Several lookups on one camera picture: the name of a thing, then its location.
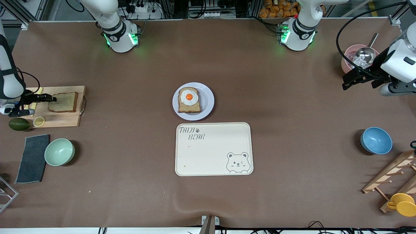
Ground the orange snack pile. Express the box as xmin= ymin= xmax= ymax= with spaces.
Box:
xmin=259 ymin=0 xmax=301 ymax=18

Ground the cream bear print tray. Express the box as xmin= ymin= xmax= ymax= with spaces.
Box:
xmin=175 ymin=122 xmax=254 ymax=176

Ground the brown table mat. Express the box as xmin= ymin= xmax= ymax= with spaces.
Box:
xmin=0 ymin=18 xmax=416 ymax=229

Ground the mint green bowl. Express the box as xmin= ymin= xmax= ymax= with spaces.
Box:
xmin=44 ymin=138 xmax=75 ymax=167

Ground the clear ice cube pile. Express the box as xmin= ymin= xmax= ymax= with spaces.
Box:
xmin=347 ymin=52 xmax=368 ymax=68

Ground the dark grey cloth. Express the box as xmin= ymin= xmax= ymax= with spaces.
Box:
xmin=15 ymin=134 xmax=50 ymax=184

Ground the blue bowl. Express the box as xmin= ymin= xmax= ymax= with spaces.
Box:
xmin=360 ymin=127 xmax=393 ymax=155

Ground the white power strip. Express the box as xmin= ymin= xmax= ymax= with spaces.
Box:
xmin=128 ymin=0 xmax=163 ymax=20
xmin=203 ymin=11 xmax=228 ymax=19

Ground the aluminium frame profile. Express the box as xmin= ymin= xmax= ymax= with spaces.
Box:
xmin=0 ymin=0 xmax=49 ymax=30
xmin=388 ymin=0 xmax=416 ymax=26

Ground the lavender round plate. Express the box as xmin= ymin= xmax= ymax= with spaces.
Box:
xmin=172 ymin=82 xmax=215 ymax=121

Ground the yellow plastic knife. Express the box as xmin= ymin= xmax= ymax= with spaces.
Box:
xmin=30 ymin=87 xmax=43 ymax=110

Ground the yellow cup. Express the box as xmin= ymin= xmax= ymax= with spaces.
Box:
xmin=387 ymin=193 xmax=416 ymax=217

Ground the brown bread slice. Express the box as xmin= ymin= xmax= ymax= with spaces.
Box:
xmin=48 ymin=92 xmax=79 ymax=113
xmin=178 ymin=87 xmax=202 ymax=113

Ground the pink bowl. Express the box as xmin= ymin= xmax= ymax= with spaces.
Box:
xmin=341 ymin=45 xmax=380 ymax=73

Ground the wooden cutting board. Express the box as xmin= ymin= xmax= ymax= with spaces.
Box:
xmin=17 ymin=86 xmax=87 ymax=128

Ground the fried egg toy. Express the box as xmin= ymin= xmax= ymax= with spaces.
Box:
xmin=181 ymin=89 xmax=199 ymax=106

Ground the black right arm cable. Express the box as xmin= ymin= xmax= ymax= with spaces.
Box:
xmin=17 ymin=69 xmax=41 ymax=97

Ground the metal wire rack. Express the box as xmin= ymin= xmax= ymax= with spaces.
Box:
xmin=0 ymin=175 xmax=19 ymax=214

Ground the dark green avocado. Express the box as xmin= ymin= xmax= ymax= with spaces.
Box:
xmin=8 ymin=118 xmax=31 ymax=131

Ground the wooden drying rack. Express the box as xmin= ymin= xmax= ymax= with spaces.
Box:
xmin=362 ymin=150 xmax=416 ymax=213

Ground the metal scoop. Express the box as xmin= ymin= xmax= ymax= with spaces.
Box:
xmin=353 ymin=32 xmax=379 ymax=67

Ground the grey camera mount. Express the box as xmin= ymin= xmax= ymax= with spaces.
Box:
xmin=199 ymin=215 xmax=220 ymax=234

